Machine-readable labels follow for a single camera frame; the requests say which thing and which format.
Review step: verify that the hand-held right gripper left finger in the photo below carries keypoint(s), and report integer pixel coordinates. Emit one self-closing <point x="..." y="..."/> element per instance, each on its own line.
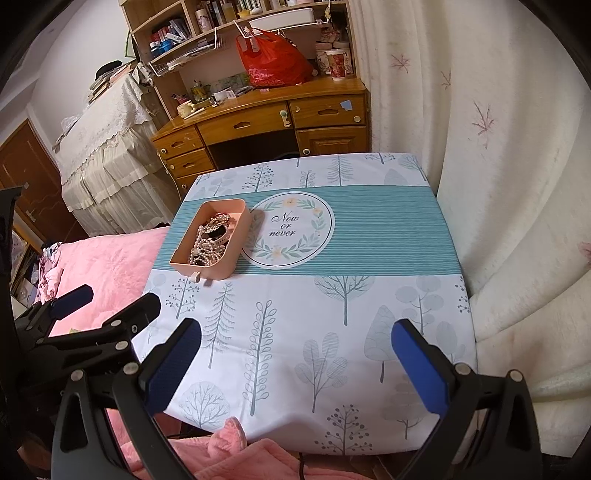
<point x="171" y="369"/>

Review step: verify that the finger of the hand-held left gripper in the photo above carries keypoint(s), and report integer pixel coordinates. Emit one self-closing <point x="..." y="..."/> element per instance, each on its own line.
<point x="147" y="307"/>
<point x="71" y="300"/>

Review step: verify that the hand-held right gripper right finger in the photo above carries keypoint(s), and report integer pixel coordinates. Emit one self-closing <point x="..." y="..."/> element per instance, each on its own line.
<point x="420" y="369"/>

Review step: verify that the pink plastic jewelry box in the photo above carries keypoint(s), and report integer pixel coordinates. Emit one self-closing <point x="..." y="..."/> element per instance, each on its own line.
<point x="231" y="258"/>

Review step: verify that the pink blanket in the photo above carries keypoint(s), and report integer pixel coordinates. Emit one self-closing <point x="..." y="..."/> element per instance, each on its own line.
<point x="101" y="258"/>

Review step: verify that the pink fleece clothing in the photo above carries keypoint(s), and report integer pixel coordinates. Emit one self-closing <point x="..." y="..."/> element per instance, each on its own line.
<point x="258" y="461"/>

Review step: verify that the brown wooden door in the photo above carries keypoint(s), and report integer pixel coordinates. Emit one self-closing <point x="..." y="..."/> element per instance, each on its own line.
<point x="27" y="166"/>

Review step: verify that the tree print teal tablecloth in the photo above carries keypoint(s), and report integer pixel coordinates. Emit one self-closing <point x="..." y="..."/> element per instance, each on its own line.
<point x="369" y="230"/>

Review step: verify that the white lace furniture cover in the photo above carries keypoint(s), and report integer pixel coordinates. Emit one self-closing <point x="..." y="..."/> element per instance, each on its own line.
<point x="106" y="152"/>

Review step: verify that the cream round dish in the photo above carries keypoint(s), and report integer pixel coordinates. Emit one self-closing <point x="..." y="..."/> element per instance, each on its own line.
<point x="189" y="110"/>

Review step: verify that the white floral curtain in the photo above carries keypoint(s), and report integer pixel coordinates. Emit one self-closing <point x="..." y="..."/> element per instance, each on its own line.
<point x="508" y="184"/>

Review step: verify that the wooden desk hutch shelf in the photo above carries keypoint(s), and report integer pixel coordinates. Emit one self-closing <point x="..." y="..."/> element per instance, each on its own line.
<point x="164" y="92"/>

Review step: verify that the stack of books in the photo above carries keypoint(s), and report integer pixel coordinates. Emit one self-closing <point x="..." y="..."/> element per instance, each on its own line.
<point x="111" y="78"/>

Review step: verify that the wooden desk with drawers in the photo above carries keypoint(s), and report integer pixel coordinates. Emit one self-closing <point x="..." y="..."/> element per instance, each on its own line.
<point x="286" y="92"/>

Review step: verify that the row of books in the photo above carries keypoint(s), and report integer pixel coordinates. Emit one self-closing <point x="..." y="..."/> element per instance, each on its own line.
<point x="168" y="34"/>

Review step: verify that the red plastic bag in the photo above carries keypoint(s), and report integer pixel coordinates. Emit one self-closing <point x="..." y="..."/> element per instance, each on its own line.
<point x="272" y="60"/>

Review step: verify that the row of bottles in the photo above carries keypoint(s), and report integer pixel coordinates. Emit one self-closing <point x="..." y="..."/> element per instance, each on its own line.
<point x="226" y="10"/>

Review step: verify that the floral paper cup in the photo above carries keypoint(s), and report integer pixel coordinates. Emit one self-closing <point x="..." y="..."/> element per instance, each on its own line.
<point x="339" y="64"/>

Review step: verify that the white plastic tray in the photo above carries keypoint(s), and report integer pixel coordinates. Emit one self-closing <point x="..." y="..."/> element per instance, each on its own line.
<point x="281" y="18"/>

